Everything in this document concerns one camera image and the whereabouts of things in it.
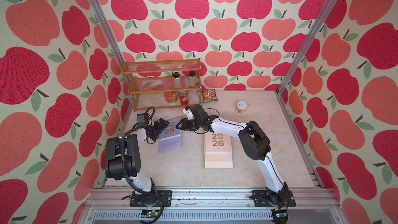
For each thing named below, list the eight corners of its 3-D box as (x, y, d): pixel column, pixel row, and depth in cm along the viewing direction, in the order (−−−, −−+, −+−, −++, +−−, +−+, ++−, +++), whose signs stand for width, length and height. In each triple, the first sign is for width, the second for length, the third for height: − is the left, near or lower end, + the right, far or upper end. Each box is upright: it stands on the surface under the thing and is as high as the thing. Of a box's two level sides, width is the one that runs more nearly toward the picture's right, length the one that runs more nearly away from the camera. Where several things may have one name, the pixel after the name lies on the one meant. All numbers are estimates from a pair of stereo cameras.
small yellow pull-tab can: (236, 114, 109) (237, 109, 105) (234, 105, 114) (236, 100, 110) (246, 114, 109) (248, 109, 105) (244, 106, 114) (246, 100, 110)
